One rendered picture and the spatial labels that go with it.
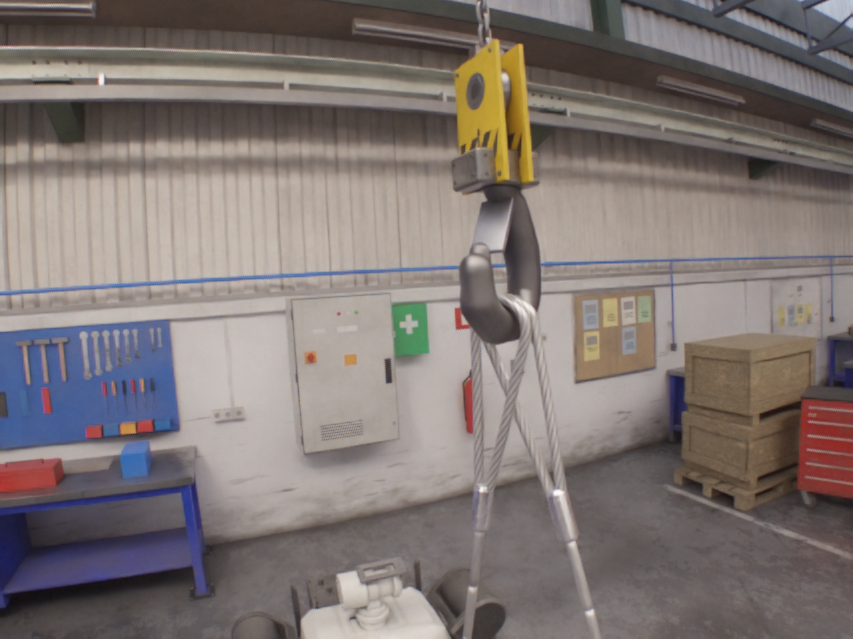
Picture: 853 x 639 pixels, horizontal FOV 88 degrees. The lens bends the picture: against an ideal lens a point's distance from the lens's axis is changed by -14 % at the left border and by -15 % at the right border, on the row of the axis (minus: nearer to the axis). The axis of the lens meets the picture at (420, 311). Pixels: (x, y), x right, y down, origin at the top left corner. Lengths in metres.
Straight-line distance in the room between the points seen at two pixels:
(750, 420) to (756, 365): 0.46
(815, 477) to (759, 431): 0.58
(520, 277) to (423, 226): 4.25
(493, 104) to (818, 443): 4.66
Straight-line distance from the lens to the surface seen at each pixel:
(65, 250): 4.38
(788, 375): 5.18
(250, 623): 1.12
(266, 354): 4.21
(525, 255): 0.39
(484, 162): 0.36
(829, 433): 4.86
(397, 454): 4.65
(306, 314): 3.91
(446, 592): 1.19
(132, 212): 4.28
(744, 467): 4.85
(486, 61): 0.39
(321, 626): 1.09
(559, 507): 0.39
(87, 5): 4.38
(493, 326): 0.35
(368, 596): 1.01
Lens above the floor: 2.00
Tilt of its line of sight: 3 degrees down
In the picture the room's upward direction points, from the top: 3 degrees counter-clockwise
